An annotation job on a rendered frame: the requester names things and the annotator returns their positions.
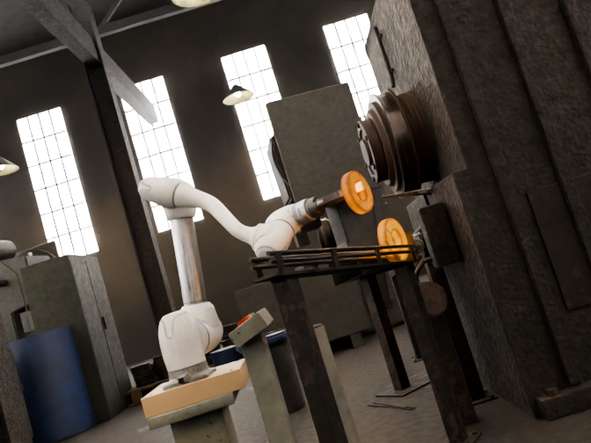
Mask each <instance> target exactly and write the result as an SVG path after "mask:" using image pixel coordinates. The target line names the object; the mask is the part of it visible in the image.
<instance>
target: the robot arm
mask: <svg viewBox="0 0 591 443"><path fill-rule="evenodd" d="M138 192H139V193H140V195H141V196H142V197H143V198H144V199H146V200H147V201H149V202H153V203H155V204H157V205H159V206H161V207H162V208H163V210H164V213H165V215H166V218H167V219H168V221H169V222H171V232H172V237H173V242H174V248H175V253H176V259H177V265H178V270H179V280H180V286H181V292H182V297H183V302H184V307H182V309H181V310H179V311H176V312H173V313H170V314H168V315H166V316H163V317H162V319H161V321H160V323H159V327H158V339H159V344H160V348H161V352H162V355H163V358H164V363H165V365H166V368H167V371H168V375H169V382H168V383H167V384H166V385H164V386H163V390H167V389H172V388H175V387H178V386H181V385H184V384H187V383H190V382H193V381H198V380H202V379H205V378H208V377H209V376H210V375H211V374H212V373H213V372H215V371H216V367H208V363H207V361H206V357H205V354H206V353H208V352H210V351H212V350H213V349H214V348H216V347H217V346H218V344H219V343H220V341H221V339H222V337H223V326H222V323H221V321H220V320H219V318H218V316H217V314H216V311H215V306H214V305H213V304H212V303H210V302H207V296H206V291H205V286H204V280H203V275H202V270H201V260H200V254H199V249H198V244H197V238H196V232H195V226H194V221H193V218H194V217H195V215H196V208H201V209H204V210H206V211H208V212H210V213H211V214H212V215H213V216H214V217H215V218H216V219H217V220H218V221H219V222H220V223H221V224H222V225H223V226H224V227H225V228H226V229H227V230H228V231H229V232H230V233H231V234H232V235H233V236H234V237H236V238H237V239H239V240H241V241H243V242H246V243H248V244H249V245H250V246H251V247H252V249H253V250H254V251H255V254H256V256H257V258H259V257H274V256H267V255H266V252H267V251H286V250H287V249H288V247H289V245H290V244H291V241H292V238H293V236H294V235H295V234H296V233H297V232H298V231H299V230H300V229H301V227H302V226H303V225H306V224H308V223H310V222H312V221H315V220H316V219H317V218H318V217H319V216H320V215H322V214H324V213H325V208H326V207H331V206H332V205H334V204H338V203H339V202H341V201H342V200H344V199H345V198H344V196H343V193H342V190H338V191H337V192H334V193H331V194H329V195H326V196H324V197H322V198H319V197H318V196H315V197H312V198H310V199H304V200H301V201H299V202H296V203H295V204H293V205H288V206H285V207H282V208H280V209H278V210H277V211H275V212H273V213H272V214H271V215H270V216H269V217H268V218H267V220H266V223H264V224H259V225H258V226H256V227H246V226H245V225H243V224H241V223H240V222H239V221H238V220H237V219H236V218H235V217H234V216H233V215H232V213H231V212H230V211H229V210H228V209H227V208H226V207H225V206H224V205H223V204H222V203H221V202H220V201H219V200H218V199H216V198H215V197H213V196H211V195H209V194H207V193H204V192H201V191H199V190H196V189H195V188H194V187H193V186H192V185H191V184H190V183H188V182H186V181H185V180H183V179H179V178H165V177H148V178H144V179H143V180H141V182H140V184H139V186H138Z"/></svg>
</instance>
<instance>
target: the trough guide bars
mask: <svg viewBox="0 0 591 443"><path fill-rule="evenodd" d="M413 247H415V245H414V244H399V245H380V246H362V247H343V248H324V249H305V250H286V251H267V252H266V255H267V256H274V257H259V258H248V262H249V263H252V262H253V265H251V266H250V270H251V271H254V270H255V274H256V278H257V279H258V278H261V277H264V276H263V272H262V270H264V269H274V268H277V269H278V272H279V273H280V275H286V271H285V267H294V266H305V265H312V268H313V269H319V268H318V265H324V264H334V267H336V270H340V265H339V263H345V262H354V261H357V264H358V265H362V261H365V260H375V259H377V263H379V265H383V261H382V259H386V257H385V256H384V255H396V254H407V253H411V255H412V259H413V260H414V262H416V261H417V258H416V256H415V253H416V250H414V249H413ZM399 248H409V249H410V250H407V251H382V250H384V249H399ZM370 250H374V251H370ZM340 251H347V252H340ZM325 252H330V253H325ZM309 253H318V254H309ZM294 254H303V255H294ZM282 255H288V256H282ZM373 256H374V257H373ZM327 259H328V260H327ZM265 261H268V264H270V265H261V264H260V262H265ZM304 261H305V262H304ZM293 262H294V263H293Z"/></svg>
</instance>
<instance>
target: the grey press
mask: <svg viewBox="0 0 591 443"><path fill-rule="evenodd" d="M265 107H266V111H267V115H268V118H269V120H270V123H271V127H272V129H273V132H274V133H273V136H271V137H270V140H269V143H268V146H267V151H266V155H267V158H268V161H269V163H270V166H271V169H272V172H273V175H274V178H275V181H276V184H277V186H278V189H279V192H280V195H281V199H282V202H283V205H284V207H285V206H288V205H293V204H295V203H296V202H299V201H301V200H304V199H310V198H312V197H315V196H318V197H319V198H322V197H324V196H326V195H329V194H331V193H334V192H337V191H338V190H341V179H342V177H343V176H344V175H345V174H347V173H348V172H350V171H357V172H359V173H360V174H361V175H362V176H363V177H364V178H365V179H366V181H367V182H368V185H369V187H370V190H371V192H372V195H373V201H374V203H373V207H372V209H371V210H370V211H369V212H367V213H365V214H357V213H356V212H354V211H353V210H352V209H351V208H350V206H349V205H348V204H347V202H346V200H342V201H341V202H339V203H338V204H334V205H332V206H331V207H326V208H325V210H326V213H327V215H328V218H329V222H330V224H331V227H332V232H333V235H334V238H335V241H336V244H337V248H343V247H362V246H378V245H380V244H379V242H378V237H377V228H378V224H379V223H380V222H381V221H383V220H386V219H389V218H392V215H391V211H390V206H389V204H386V203H385V202H386V201H388V200H387V198H383V195H386V193H385V190H384V187H383V181H382V182H379V183H375V182H373V179H372V177H371V176H370V174H369V172H368V168H367V169H366V168H365V161H364V157H363V154H362V152H361V145H360V143H359V142H358V141H357V138H358V132H357V123H358V121H361V120H362V118H361V117H360V116H359V113H358V110H357V107H356V104H355V102H354V97H353V94H352V92H351V89H350V86H349V83H348V82H345V83H342V84H335V85H332V86H328V87H325V88H322V89H318V90H309V91H306V92H305V93H301V94H298V95H295V96H291V97H287V98H281V99H277V100H274V101H271V102H267V103H265ZM321 226H322V222H321V219H320V216H319V217H318V218H317V219H316V220H315V221H312V222H310V223H308V224H306V225H303V226H302V227H301V229H300V230H299V231H298V232H297V233H296V234H295V235H294V239H295V244H296V248H297V249H299V248H302V247H305V246H308V245H309V244H310V240H309V238H308V235H307V232H309V231H312V230H315V229H319V228H320V227H321ZM376 279H377V283H378V286H379V288H380V291H381V294H382V297H383V302H384V305H385V308H386V310H387V313H388V316H389V319H390V324H391V326H392V325H395V324H398V323H403V322H404V318H403V316H402V313H401V310H400V307H399V304H398V299H397V296H396V294H395V291H394V288H393V286H392V282H391V279H390V276H389V274H388V272H382V273H378V274H376ZM357 281H358V285H360V287H361V295H362V298H363V301H364V304H365V307H366V310H367V312H368V318H369V321H370V323H371V326H372V327H371V329H370V330H365V331H362V332H361V335H362V336H363V335H366V334H369V333H371V332H374V331H376V328H375V325H374V323H373V320H372V317H371V314H370V311H369V308H368V304H367V301H366V298H365V294H364V292H363V289H362V286H361V282H360V280H357Z"/></svg>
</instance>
